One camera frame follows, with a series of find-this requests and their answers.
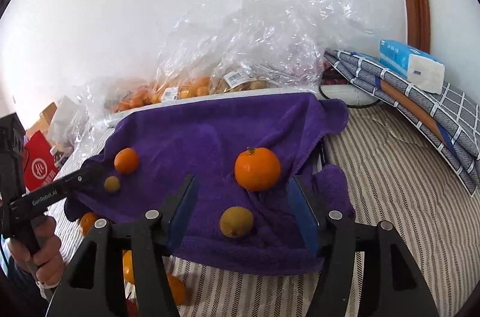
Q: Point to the red paper bag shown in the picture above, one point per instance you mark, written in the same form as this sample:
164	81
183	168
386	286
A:
39	167

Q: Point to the large crumpled clear plastic bag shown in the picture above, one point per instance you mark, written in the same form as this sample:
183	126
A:
262	21

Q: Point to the blue and white tissue pack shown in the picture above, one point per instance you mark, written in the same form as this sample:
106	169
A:
410	64

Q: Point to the clear bag of red fruits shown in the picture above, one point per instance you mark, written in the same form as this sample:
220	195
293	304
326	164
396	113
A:
333	77

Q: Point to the purple towel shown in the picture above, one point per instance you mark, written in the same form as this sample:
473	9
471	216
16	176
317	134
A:
195	137

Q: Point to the clear bag of oranges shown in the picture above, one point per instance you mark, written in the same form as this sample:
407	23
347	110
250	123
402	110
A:
187	90

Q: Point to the large orange with stem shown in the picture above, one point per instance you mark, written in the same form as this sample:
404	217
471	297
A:
257	169

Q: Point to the small crumpled clear plastic bag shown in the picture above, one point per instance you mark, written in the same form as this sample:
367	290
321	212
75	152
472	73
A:
93	114

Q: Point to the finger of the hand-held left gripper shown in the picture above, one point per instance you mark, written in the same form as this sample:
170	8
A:
86	177

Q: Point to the small green kiwi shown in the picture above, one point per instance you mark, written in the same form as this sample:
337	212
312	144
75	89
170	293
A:
111	184

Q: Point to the person's left hand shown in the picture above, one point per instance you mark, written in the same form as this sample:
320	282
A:
50	249

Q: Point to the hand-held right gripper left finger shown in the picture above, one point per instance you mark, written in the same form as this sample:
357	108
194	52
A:
183	215

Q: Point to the white plastic bag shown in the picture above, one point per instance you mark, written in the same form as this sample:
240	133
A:
65	118

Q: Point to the clear bag of brown fruits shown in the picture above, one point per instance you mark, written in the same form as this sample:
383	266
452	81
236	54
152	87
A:
243	81

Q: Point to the brown kiwi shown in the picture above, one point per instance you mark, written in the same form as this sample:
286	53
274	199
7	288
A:
236	222

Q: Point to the folded grey checked cloth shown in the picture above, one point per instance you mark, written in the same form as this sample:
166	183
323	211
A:
412	103

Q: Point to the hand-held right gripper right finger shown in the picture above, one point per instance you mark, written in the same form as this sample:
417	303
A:
305	215

